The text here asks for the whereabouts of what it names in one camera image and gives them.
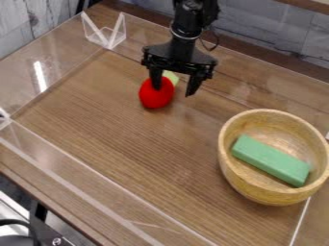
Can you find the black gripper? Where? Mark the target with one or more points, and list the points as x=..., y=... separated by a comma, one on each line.
x=179, y=58

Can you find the red toy fruit green stem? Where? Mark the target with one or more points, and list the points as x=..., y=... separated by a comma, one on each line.
x=153, y=98

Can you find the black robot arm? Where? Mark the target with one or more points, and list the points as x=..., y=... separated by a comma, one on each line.
x=194, y=16

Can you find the wooden bowl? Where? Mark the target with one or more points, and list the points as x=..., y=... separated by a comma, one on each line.
x=294, y=136

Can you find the green rectangular block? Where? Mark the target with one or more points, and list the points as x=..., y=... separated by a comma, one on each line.
x=270, y=160

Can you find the clear acrylic corner bracket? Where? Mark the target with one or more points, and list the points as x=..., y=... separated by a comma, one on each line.
x=106, y=37

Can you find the clear acrylic tray wall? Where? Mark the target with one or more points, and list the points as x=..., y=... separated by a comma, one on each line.
x=114, y=216

